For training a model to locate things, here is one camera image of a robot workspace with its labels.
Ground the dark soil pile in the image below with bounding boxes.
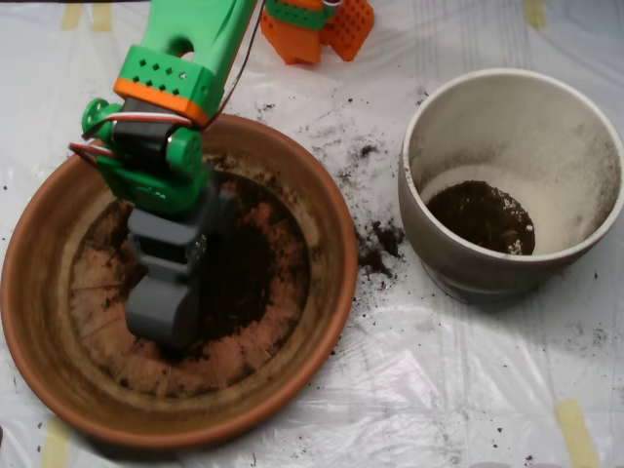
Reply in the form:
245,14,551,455
101,170,308,365

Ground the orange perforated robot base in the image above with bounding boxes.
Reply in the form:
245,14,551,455
260,0,376,64

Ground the terracotta saucer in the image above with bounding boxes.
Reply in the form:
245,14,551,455
0,110,360,449

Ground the white ceramic pot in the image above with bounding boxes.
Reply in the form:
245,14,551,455
397,67,624,307

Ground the beige masking tape strip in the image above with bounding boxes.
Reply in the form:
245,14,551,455
92,3,114,33
41,416,74,468
554,399,601,468
524,0,547,30
60,3,84,31

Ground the clear plastic sheet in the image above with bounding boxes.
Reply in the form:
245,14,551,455
0,2,624,468

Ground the red white gripper servo cable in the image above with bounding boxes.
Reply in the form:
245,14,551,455
67,140,119,172

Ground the red white wrist servo cable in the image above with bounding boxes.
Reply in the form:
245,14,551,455
80,0,259,142

